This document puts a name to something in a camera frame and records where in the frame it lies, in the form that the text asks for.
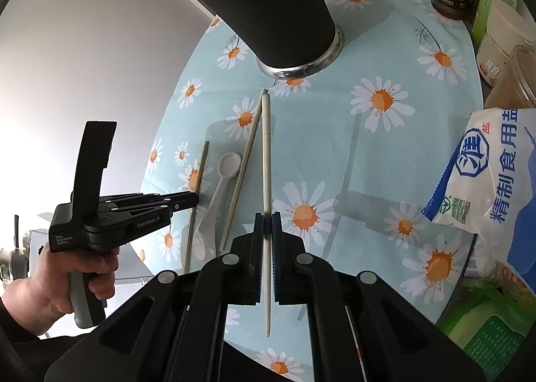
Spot white plastic spoon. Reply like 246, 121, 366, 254
193, 152, 244, 260

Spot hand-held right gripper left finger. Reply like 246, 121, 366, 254
44, 212, 265, 382

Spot blue white salt bag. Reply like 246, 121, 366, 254
422, 108, 536, 295

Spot person's left hand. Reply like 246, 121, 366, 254
12, 240, 120, 316

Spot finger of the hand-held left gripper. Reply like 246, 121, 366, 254
100, 192, 197, 204
117, 196, 200, 219

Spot white lid jar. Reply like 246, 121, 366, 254
477, 0, 532, 87

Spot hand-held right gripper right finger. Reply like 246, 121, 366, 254
272, 212, 488, 382

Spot black utensil holder cup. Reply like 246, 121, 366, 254
176, 0, 345, 79

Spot green packet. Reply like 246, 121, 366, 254
438, 277, 530, 382

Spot clear jar brown contents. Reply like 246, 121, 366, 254
485, 45, 536, 110

